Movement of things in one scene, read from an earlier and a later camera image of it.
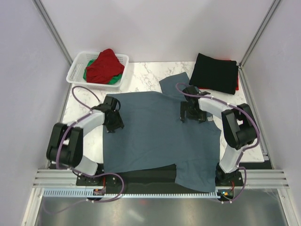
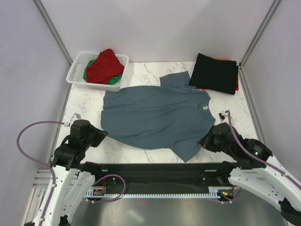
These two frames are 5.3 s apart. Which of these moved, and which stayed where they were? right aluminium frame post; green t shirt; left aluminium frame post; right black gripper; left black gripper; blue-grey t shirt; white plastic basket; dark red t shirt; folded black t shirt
Moved: left black gripper; blue-grey t shirt; right black gripper
Stayed: right aluminium frame post; green t shirt; folded black t shirt; left aluminium frame post; dark red t shirt; white plastic basket
